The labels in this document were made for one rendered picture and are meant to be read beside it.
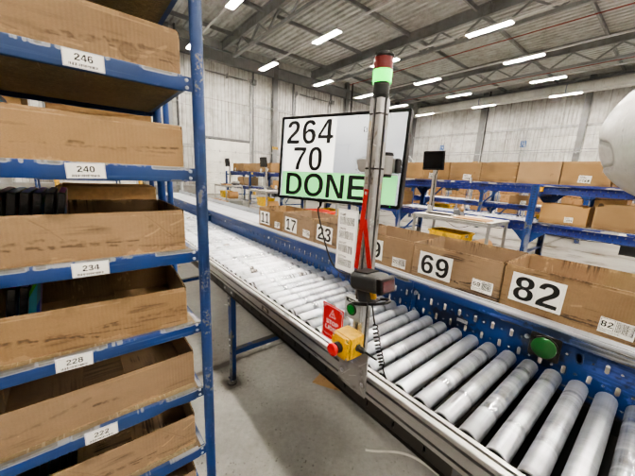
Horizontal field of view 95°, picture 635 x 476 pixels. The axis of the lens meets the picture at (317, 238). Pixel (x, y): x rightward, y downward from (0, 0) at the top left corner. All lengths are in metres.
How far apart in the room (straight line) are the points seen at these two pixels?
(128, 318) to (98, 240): 0.20
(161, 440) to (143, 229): 0.60
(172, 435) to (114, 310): 0.43
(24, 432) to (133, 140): 0.66
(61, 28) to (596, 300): 1.52
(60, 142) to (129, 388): 0.59
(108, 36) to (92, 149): 0.22
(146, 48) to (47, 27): 0.16
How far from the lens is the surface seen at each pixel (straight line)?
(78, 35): 0.80
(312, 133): 1.10
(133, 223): 0.79
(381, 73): 0.88
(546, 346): 1.28
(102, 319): 0.85
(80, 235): 0.79
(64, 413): 0.95
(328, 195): 1.04
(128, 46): 0.81
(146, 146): 0.78
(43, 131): 0.78
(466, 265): 1.38
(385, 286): 0.78
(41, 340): 0.86
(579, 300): 1.29
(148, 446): 1.07
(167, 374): 0.96
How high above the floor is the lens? 1.34
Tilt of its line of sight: 12 degrees down
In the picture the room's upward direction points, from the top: 3 degrees clockwise
